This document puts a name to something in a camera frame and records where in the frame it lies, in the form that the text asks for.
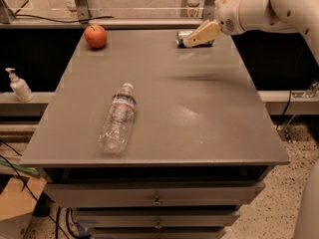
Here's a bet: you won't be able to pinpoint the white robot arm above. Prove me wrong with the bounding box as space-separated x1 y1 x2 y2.
183 0 319 239

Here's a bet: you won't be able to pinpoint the red bull can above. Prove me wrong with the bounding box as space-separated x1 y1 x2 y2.
176 30 213 48

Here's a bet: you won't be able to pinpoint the grey drawer cabinet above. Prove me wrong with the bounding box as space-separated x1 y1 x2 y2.
22 30 289 239

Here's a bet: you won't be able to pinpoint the red apple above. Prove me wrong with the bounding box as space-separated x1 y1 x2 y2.
84 24 107 49

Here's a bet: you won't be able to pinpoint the black cable on shelf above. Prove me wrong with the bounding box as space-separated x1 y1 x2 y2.
13 14 115 24

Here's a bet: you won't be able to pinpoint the black floor cables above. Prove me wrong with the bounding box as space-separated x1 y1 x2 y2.
0 139 91 239

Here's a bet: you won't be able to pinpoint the green rod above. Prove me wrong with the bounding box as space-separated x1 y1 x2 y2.
0 160 40 176

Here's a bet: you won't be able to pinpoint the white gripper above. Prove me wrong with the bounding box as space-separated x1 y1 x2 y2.
187 0 245 44

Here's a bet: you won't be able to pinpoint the clear plastic water bottle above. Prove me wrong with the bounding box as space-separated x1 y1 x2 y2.
99 83 137 154

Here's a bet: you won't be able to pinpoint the white pump dispenser bottle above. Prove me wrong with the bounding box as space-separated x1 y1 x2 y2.
5 68 34 103

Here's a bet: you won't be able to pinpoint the cardboard box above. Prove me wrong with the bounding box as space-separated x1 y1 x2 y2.
0 177 46 239

